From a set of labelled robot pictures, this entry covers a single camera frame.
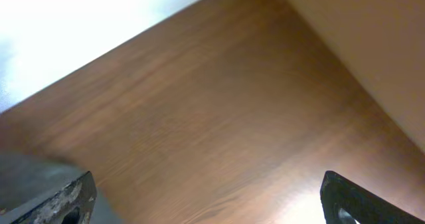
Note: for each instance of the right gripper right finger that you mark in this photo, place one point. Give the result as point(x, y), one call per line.
point(346, 202)

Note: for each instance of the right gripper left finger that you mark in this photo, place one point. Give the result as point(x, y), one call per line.
point(73, 203)

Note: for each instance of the grey plastic shopping basket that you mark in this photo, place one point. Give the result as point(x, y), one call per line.
point(27, 181)

